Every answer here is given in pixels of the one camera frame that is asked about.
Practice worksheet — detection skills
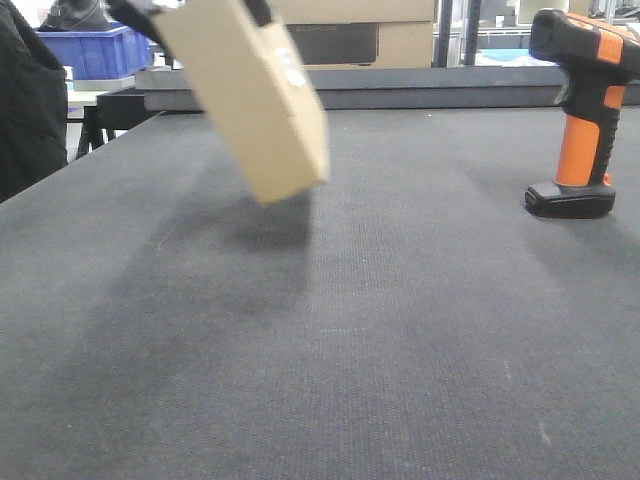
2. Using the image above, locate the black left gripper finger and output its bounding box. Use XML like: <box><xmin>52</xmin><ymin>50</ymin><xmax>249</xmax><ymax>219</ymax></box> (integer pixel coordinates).
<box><xmin>106</xmin><ymin>0</ymin><xmax>166</xmax><ymax>47</ymax></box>
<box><xmin>244</xmin><ymin>0</ymin><xmax>273</xmax><ymax>26</ymax></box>

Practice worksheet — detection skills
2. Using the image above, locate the brown cardboard package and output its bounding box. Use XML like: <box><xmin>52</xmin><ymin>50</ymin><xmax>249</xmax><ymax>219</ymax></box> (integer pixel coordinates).
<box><xmin>154</xmin><ymin>1</ymin><xmax>330</xmax><ymax>205</ymax></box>

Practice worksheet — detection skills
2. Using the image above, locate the orange black barcode scanner gun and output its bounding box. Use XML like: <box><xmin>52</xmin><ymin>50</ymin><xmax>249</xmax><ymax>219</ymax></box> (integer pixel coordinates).
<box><xmin>524</xmin><ymin>8</ymin><xmax>639</xmax><ymax>218</ymax></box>

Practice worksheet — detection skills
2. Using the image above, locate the large EcoFlow cardboard box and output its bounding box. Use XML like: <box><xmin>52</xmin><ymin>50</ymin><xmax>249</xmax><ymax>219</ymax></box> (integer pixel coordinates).
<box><xmin>273</xmin><ymin>0</ymin><xmax>436</xmax><ymax>69</ymax></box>

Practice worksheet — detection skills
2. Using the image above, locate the blue plastic crate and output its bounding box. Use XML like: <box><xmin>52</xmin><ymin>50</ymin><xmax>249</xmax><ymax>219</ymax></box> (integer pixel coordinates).
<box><xmin>36</xmin><ymin>22</ymin><xmax>153</xmax><ymax>80</ymax></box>

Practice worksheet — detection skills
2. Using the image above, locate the white barcode label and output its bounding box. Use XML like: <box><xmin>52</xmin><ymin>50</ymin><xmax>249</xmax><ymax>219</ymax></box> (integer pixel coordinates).
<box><xmin>274</xmin><ymin>47</ymin><xmax>307</xmax><ymax>88</ymax></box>

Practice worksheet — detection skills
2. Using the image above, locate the black bag in crate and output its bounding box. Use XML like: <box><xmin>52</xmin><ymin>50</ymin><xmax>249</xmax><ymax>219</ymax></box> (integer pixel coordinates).
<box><xmin>39</xmin><ymin>0</ymin><xmax>109</xmax><ymax>32</ymax></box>

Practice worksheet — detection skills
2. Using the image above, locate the black side stand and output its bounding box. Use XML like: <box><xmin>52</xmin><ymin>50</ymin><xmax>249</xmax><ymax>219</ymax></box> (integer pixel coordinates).
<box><xmin>67</xmin><ymin>87</ymin><xmax>158</xmax><ymax>159</ymax></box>

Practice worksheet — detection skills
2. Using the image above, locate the black jacket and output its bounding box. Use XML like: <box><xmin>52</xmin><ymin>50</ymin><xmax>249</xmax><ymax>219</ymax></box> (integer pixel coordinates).
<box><xmin>1</xmin><ymin>1</ymin><xmax>68</xmax><ymax>201</ymax></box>

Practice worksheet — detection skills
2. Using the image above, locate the blue plastic tray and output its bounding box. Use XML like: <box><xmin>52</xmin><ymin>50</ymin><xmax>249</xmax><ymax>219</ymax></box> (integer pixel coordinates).
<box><xmin>475</xmin><ymin>49</ymin><xmax>538</xmax><ymax>67</ymax></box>

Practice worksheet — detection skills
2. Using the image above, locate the black vertical post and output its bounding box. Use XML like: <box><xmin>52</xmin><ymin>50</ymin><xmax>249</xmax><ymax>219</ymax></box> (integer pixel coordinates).
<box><xmin>464</xmin><ymin>0</ymin><xmax>482</xmax><ymax>66</ymax></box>
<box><xmin>436</xmin><ymin>0</ymin><xmax>453</xmax><ymax>68</ymax></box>

